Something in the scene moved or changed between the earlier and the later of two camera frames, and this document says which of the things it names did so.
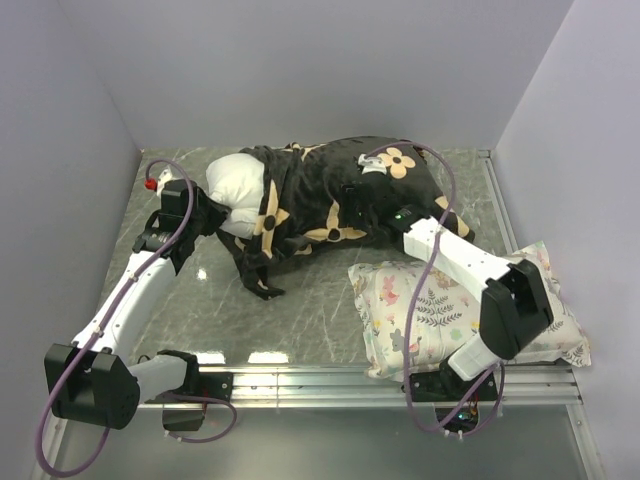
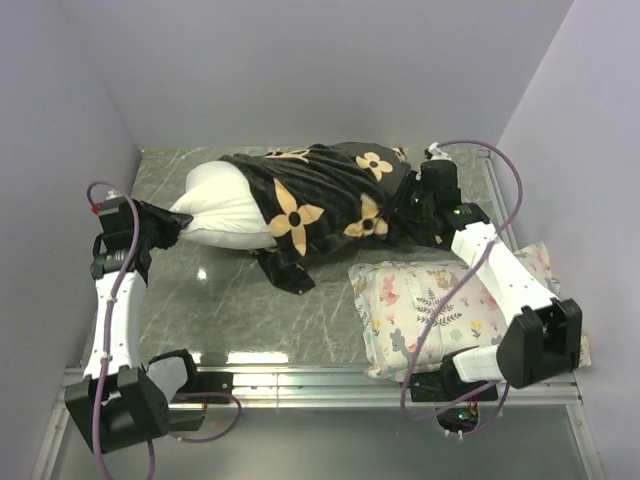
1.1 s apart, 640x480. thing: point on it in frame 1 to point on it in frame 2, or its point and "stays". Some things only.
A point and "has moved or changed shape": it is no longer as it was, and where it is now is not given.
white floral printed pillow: (446, 314) stays
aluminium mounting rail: (353, 387) stays
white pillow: (237, 181) has moved or changed shape
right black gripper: (351, 199) to (402, 205)
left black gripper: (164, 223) to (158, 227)
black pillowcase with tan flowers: (320, 193) has moved or changed shape
